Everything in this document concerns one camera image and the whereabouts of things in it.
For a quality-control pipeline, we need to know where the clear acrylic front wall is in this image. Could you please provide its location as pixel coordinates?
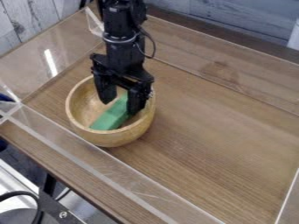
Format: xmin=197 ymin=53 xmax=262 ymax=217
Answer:
xmin=0 ymin=87 xmax=225 ymax=224

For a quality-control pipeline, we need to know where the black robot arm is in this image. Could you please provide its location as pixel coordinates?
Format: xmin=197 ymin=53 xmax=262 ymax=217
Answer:
xmin=90 ymin=0 xmax=155 ymax=116

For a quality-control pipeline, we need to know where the clear acrylic corner bracket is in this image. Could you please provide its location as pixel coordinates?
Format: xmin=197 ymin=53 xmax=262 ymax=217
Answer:
xmin=86 ymin=7 xmax=104 ymax=38

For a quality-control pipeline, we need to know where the black table leg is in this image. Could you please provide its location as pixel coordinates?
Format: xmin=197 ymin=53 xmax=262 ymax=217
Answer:
xmin=43 ymin=174 xmax=58 ymax=196

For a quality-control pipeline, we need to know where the green rectangular block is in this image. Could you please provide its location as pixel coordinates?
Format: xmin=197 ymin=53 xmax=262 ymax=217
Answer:
xmin=90 ymin=94 xmax=130 ymax=130

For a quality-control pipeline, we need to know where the black metal bracket with screw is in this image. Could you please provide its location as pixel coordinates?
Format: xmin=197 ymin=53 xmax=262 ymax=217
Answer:
xmin=38 ymin=192 xmax=88 ymax=224

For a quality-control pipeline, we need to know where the brown wooden bowl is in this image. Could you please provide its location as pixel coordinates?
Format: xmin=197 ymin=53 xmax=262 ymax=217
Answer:
xmin=64 ymin=76 xmax=155 ymax=148

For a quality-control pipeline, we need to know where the black cable loop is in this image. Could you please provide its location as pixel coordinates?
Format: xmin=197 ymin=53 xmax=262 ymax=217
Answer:
xmin=0 ymin=190 xmax=44 ymax=224

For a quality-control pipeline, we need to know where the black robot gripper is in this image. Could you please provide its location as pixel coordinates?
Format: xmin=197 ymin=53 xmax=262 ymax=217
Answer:
xmin=90 ymin=33 xmax=155 ymax=116

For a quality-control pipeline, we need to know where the blue object at left edge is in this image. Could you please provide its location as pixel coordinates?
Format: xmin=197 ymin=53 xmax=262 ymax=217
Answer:
xmin=0 ymin=93 xmax=15 ymax=102

